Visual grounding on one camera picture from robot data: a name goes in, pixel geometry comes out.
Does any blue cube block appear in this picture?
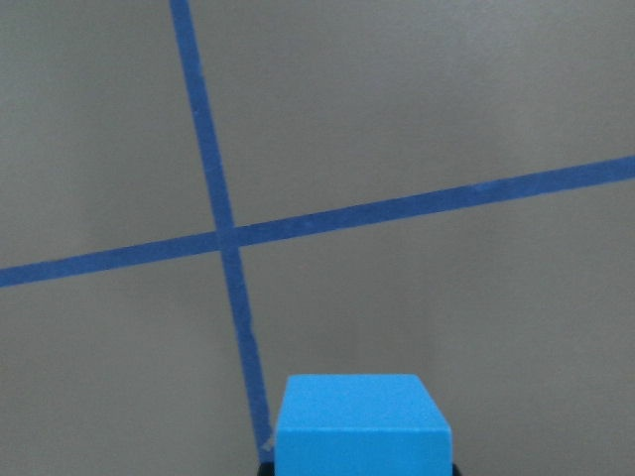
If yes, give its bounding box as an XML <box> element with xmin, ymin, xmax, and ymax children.
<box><xmin>274</xmin><ymin>374</ymin><xmax>453</xmax><ymax>475</ymax></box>

